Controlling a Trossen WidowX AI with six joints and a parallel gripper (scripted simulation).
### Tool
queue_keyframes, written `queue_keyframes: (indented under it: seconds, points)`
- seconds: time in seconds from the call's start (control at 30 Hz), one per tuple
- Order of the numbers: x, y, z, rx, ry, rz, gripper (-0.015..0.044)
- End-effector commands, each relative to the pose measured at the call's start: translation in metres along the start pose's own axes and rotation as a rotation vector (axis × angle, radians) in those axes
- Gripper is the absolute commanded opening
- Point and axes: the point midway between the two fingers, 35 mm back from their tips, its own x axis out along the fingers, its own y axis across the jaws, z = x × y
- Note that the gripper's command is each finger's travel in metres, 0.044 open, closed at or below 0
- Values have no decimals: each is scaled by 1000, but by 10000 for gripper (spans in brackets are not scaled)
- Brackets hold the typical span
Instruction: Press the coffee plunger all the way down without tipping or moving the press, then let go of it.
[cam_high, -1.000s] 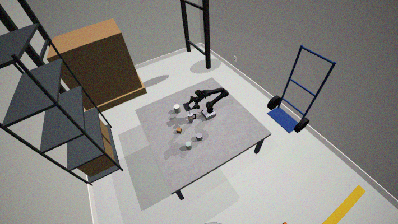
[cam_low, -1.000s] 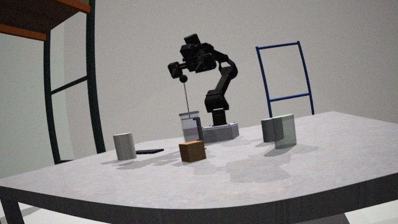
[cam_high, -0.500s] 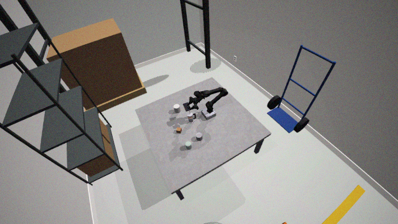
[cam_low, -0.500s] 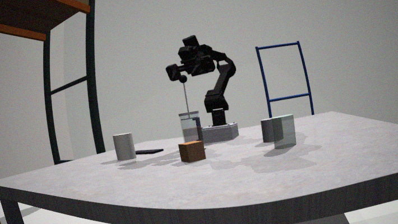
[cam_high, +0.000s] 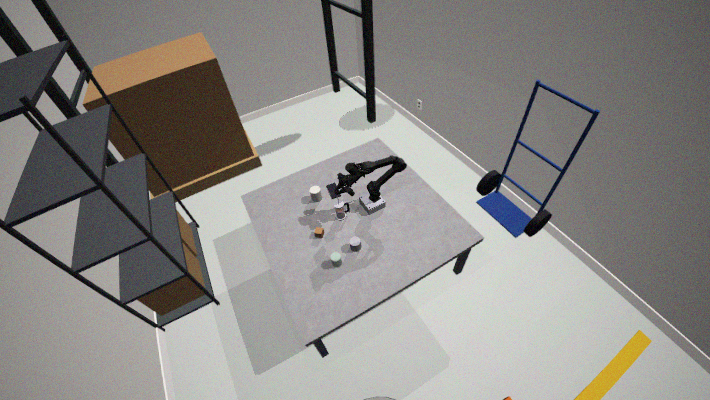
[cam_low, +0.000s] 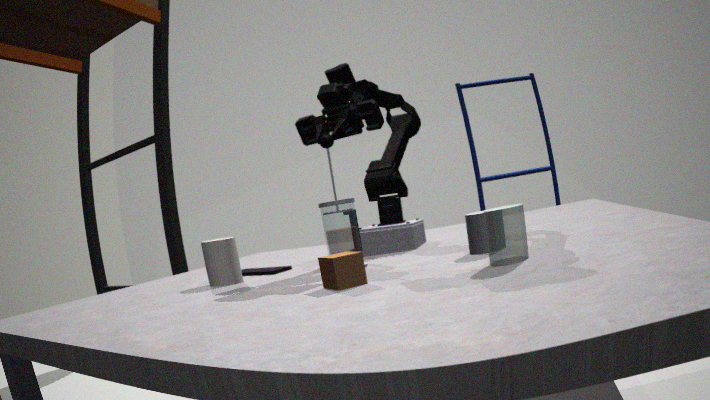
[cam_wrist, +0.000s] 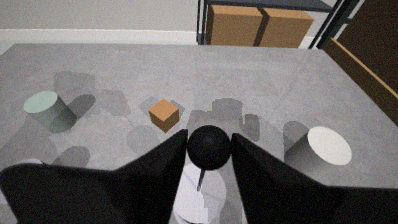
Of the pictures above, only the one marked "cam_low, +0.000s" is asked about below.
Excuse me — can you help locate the glass french press with black knob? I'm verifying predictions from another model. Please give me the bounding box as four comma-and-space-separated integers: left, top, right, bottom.
318, 134, 363, 255

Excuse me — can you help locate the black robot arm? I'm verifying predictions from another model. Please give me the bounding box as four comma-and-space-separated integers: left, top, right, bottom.
317, 63, 421, 226

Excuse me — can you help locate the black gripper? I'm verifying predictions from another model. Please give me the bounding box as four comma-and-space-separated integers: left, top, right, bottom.
295, 98, 384, 146

